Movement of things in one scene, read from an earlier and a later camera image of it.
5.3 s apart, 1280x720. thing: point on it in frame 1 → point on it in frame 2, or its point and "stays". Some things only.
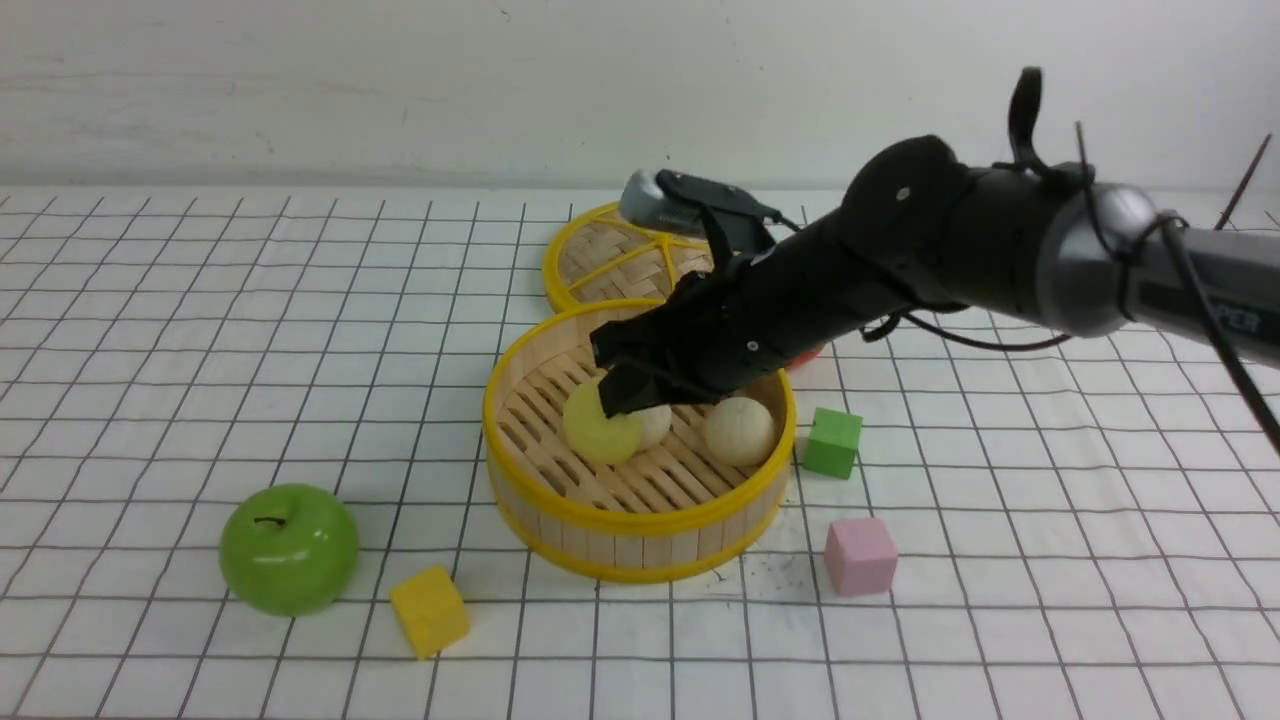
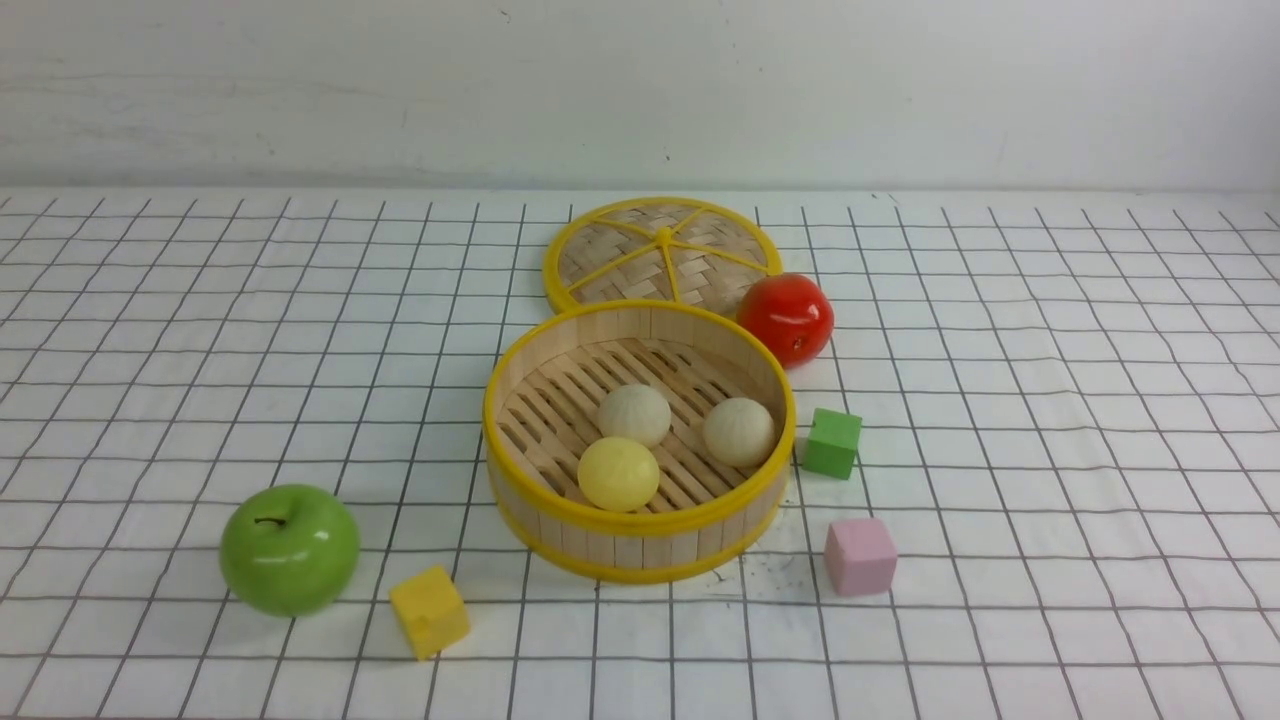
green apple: x=290 y=550 stays
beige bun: x=739 y=432 stays
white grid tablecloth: x=970 y=530 stays
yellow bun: x=602 y=438 → x=618 y=474
